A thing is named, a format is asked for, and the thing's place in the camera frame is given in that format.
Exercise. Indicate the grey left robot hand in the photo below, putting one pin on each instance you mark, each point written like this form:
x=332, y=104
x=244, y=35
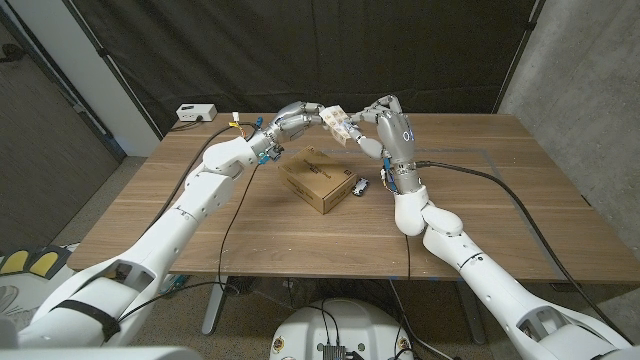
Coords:
x=282, y=127

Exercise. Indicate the teal and orange floor device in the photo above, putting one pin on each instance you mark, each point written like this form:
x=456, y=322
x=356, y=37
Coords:
x=175, y=285

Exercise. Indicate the brown cardboard packing box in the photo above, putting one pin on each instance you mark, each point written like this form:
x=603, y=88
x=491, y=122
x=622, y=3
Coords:
x=315, y=177

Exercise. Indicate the black backdrop curtain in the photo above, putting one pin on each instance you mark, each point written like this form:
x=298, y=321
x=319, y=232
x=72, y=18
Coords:
x=320, y=50

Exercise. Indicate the black backdrop stand pole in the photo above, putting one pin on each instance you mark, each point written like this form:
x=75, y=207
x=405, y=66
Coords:
x=531, y=26
x=102, y=51

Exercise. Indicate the black torso port module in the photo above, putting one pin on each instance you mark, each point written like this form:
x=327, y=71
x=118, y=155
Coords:
x=334, y=352

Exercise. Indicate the black pad with yellow ovals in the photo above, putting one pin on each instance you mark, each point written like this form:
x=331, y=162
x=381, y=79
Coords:
x=30, y=260

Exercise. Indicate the small white toy car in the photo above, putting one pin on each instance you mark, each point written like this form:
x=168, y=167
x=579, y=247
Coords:
x=361, y=187

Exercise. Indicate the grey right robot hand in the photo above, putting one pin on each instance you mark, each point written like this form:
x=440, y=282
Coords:
x=397, y=140

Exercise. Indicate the white floor platform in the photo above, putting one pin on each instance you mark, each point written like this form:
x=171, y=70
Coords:
x=42, y=292

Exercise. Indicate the black round floor fan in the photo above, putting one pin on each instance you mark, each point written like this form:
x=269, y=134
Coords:
x=245, y=286

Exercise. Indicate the grey table leg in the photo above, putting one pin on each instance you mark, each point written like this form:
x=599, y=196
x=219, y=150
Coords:
x=472, y=320
x=214, y=312

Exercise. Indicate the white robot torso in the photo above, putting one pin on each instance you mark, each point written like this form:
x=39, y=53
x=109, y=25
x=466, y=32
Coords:
x=345, y=325

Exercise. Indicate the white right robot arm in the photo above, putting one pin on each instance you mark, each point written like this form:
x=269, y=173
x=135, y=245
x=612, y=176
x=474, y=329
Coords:
x=500, y=285

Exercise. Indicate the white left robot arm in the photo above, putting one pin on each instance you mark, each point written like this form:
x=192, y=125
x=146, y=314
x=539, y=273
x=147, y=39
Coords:
x=210, y=190

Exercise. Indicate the white postage stamp sheet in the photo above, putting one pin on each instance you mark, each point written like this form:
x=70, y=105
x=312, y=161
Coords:
x=336, y=117

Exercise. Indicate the white power socket box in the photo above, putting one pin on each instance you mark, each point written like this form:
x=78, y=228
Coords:
x=196, y=112

